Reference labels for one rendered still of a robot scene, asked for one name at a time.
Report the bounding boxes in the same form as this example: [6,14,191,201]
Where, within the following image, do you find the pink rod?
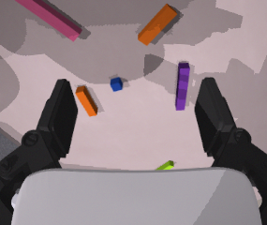
[15,0,82,42]

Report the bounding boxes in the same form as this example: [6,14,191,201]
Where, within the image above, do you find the lime green rod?
[157,161,174,170]

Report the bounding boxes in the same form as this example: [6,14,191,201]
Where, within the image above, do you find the orange rectangular bar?
[138,4,177,46]
[75,86,97,116]

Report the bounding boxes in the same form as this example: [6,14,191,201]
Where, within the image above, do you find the small blue block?
[110,77,123,92]

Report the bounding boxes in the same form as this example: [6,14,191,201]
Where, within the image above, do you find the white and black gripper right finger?
[194,77,267,225]

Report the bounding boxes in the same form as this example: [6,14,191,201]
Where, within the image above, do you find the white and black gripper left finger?
[0,79,78,225]

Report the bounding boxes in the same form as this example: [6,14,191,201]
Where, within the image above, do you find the purple rod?
[175,63,190,111]

